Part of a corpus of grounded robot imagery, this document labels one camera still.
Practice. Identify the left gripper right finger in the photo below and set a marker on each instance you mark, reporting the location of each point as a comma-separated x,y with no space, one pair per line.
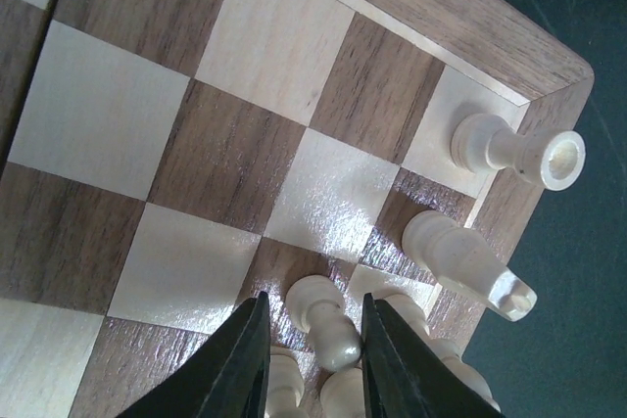
403,377

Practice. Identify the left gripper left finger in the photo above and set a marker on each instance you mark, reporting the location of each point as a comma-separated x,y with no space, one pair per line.
226,377

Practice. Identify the white pawn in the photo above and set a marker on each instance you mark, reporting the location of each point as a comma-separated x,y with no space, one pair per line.
317,307
285,387

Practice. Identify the white bishop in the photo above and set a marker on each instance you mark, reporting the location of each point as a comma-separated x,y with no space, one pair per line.
461,261

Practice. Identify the white piece corner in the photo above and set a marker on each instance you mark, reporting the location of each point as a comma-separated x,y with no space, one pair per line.
552,159

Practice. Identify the wooden chess board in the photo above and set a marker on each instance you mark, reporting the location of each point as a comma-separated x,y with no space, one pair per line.
164,160

